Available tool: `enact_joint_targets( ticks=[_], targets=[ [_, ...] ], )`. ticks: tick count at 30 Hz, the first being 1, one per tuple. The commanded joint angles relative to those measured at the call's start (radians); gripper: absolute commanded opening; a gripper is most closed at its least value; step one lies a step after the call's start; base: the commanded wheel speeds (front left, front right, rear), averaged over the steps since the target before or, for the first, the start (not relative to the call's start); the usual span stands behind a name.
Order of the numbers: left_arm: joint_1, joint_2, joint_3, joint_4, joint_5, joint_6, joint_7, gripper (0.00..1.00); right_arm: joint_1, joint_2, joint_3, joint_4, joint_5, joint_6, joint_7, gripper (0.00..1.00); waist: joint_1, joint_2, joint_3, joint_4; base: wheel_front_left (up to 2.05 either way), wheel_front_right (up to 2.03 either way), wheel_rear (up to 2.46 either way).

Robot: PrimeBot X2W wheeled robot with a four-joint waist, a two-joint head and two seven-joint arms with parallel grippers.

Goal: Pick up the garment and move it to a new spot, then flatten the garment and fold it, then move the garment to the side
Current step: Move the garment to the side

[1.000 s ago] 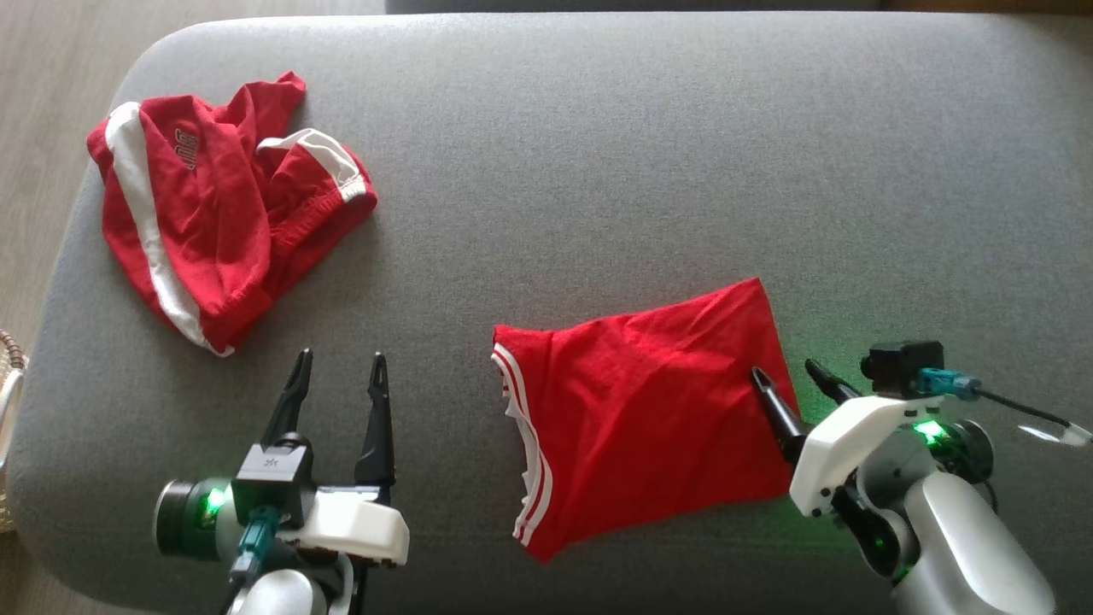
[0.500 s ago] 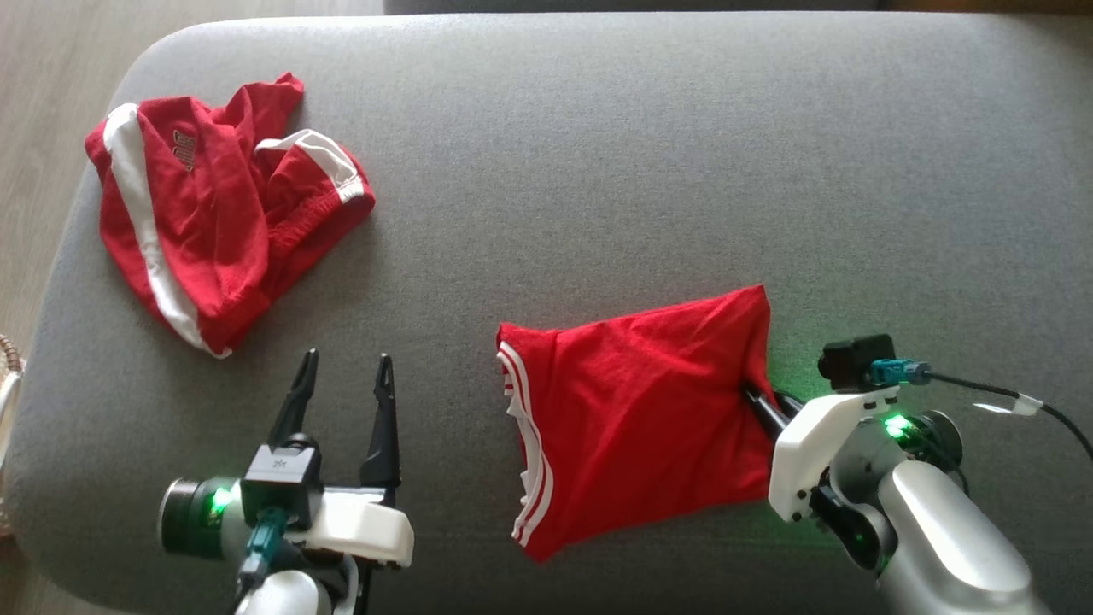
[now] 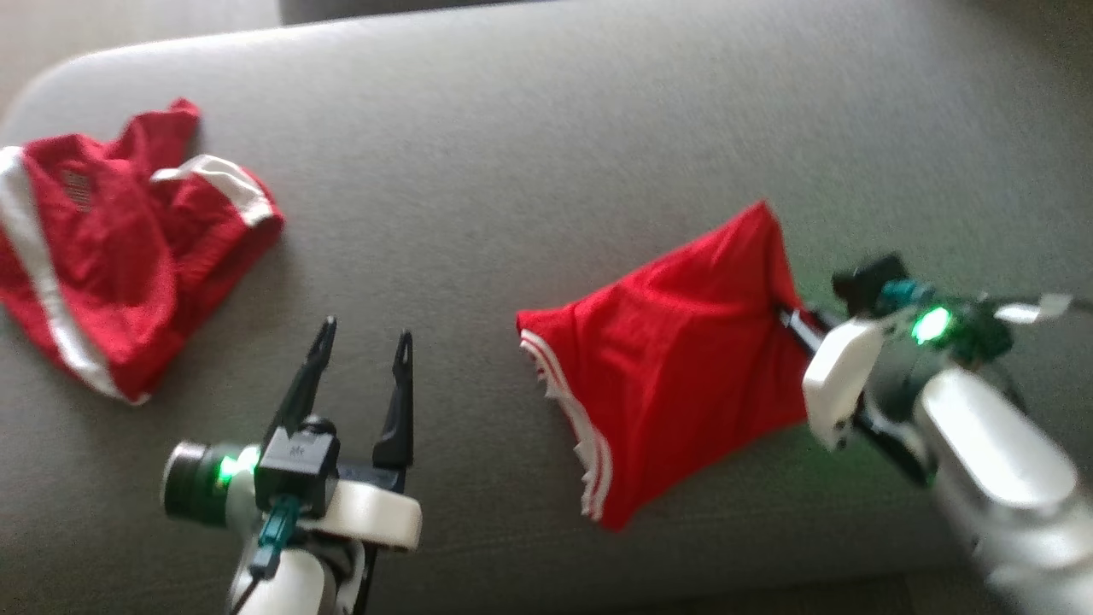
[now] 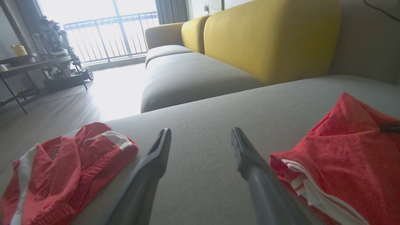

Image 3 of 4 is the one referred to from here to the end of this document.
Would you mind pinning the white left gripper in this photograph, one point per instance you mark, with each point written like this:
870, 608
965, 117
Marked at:
376, 517

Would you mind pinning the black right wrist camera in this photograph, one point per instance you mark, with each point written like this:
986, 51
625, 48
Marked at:
867, 286

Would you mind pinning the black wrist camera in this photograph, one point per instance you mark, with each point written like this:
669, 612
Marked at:
295, 465
867, 286

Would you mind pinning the red shorts with white stripe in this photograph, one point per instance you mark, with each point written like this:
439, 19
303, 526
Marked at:
111, 282

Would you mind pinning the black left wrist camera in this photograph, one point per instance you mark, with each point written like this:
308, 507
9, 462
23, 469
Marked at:
295, 465

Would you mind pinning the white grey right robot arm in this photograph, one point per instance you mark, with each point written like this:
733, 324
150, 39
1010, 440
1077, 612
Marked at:
999, 461

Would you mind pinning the red white numbered jersey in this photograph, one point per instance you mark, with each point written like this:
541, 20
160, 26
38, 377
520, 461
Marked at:
683, 367

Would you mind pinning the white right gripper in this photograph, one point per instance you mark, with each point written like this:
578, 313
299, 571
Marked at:
837, 376

